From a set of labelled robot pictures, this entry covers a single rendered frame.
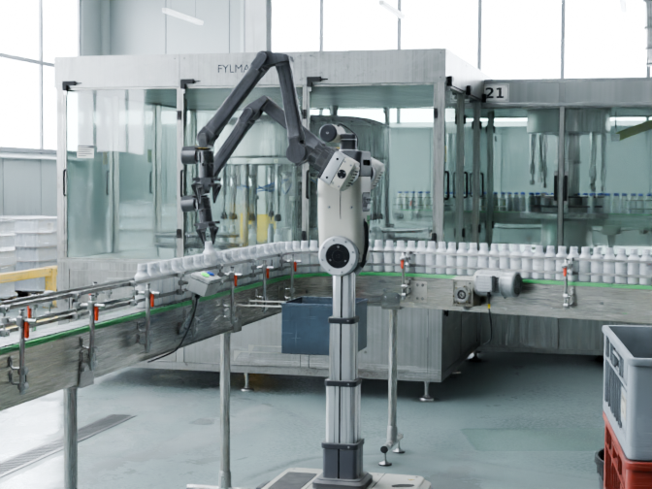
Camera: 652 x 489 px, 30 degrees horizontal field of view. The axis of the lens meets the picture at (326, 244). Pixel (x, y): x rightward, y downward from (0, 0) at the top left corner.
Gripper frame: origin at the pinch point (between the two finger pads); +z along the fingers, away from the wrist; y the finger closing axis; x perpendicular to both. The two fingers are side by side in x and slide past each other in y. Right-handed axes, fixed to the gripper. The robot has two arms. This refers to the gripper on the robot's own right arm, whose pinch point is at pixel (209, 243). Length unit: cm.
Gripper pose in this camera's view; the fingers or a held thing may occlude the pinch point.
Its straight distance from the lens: 524.8
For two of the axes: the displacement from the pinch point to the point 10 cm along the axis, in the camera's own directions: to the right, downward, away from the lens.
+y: -9.6, 1.1, 2.6
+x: -2.6, 0.5, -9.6
